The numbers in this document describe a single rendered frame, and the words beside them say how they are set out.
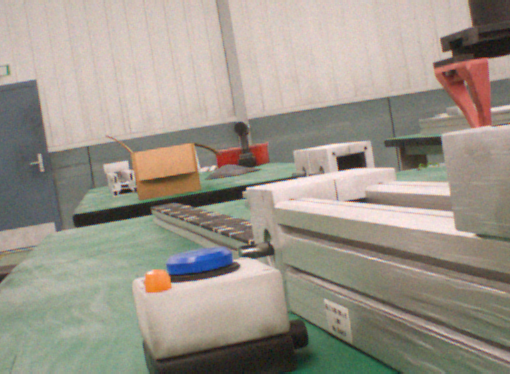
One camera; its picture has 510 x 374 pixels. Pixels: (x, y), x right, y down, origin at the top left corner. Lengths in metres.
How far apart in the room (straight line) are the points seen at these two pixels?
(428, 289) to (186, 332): 0.15
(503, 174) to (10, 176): 11.44
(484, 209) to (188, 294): 0.21
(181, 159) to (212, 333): 2.34
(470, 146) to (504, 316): 0.07
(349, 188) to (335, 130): 11.30
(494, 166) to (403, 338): 0.16
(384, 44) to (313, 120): 1.42
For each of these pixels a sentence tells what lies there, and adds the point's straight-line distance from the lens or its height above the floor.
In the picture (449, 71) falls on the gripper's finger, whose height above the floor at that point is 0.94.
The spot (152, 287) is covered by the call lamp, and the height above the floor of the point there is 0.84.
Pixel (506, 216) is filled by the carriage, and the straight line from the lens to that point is 0.33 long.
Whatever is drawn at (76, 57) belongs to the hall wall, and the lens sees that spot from 11.79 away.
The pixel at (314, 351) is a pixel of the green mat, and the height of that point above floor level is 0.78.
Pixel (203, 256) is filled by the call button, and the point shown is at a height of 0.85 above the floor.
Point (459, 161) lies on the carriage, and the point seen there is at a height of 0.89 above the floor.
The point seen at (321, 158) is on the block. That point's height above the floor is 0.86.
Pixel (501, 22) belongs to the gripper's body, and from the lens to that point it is 0.78.
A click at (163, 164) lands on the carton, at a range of 2.83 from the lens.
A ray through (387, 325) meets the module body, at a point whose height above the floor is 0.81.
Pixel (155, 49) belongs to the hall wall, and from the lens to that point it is 11.79.
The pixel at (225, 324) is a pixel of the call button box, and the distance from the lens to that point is 0.51.
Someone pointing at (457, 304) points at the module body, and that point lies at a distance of 0.40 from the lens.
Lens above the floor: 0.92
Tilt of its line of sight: 3 degrees down
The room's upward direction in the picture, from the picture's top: 9 degrees counter-clockwise
